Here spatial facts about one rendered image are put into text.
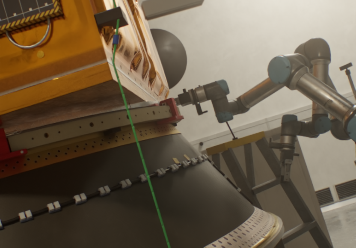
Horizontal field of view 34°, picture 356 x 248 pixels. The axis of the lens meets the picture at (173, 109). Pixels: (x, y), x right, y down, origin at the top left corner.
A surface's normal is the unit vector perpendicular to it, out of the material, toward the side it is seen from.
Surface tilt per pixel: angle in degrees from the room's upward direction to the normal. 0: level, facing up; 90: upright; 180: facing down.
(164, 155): 62
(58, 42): 99
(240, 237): 43
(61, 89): 90
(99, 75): 90
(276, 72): 84
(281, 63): 84
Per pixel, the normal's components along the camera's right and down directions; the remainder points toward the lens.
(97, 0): 0.70, -0.25
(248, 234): 0.36, -0.90
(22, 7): -0.07, -0.07
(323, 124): 0.26, -0.16
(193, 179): 0.61, -0.71
